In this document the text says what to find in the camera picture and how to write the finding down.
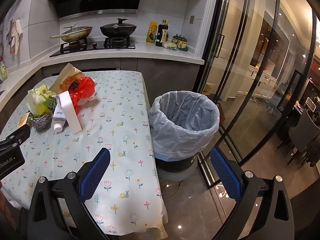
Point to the dark dining chair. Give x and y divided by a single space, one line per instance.
303 132

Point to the green condiment jar set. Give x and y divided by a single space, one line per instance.
180 41

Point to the green yellow bottle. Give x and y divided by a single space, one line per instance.
3 71

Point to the trash bin with blue liner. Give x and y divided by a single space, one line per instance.
185 120

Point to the cardboard box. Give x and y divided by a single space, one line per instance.
207 89

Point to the orange paper scrap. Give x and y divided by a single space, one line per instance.
23 119

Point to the beige snack bag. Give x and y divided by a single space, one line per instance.
66 77

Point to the green yellow plastic wrapper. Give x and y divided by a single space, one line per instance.
41 100

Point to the yellow seasoning packet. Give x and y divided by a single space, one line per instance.
151 32

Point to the small pale food packet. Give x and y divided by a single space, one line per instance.
168 45

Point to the white sideboard cabinet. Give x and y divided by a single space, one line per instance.
250 85

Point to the red plastic bag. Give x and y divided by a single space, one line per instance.
83 90

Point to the black wok with lid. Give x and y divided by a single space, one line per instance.
118 28

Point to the black gas stove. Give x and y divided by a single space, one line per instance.
100 47

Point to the white kitchen counter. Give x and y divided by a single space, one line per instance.
155 53

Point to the table with floral tablecloth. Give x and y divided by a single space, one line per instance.
120 130

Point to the steel wool scrubber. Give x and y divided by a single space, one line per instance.
41 122

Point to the glass sliding door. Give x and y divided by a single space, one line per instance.
240 55

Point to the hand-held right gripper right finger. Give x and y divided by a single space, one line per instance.
225 172

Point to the dark soy sauce bottle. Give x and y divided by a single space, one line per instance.
161 35

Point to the white sponge block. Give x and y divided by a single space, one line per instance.
71 112

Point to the hanging kitchen towel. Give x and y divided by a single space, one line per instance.
15 33

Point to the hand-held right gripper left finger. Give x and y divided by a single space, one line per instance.
96 172

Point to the wall outlet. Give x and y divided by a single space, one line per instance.
191 19

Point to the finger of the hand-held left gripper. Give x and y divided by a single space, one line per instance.
21 133

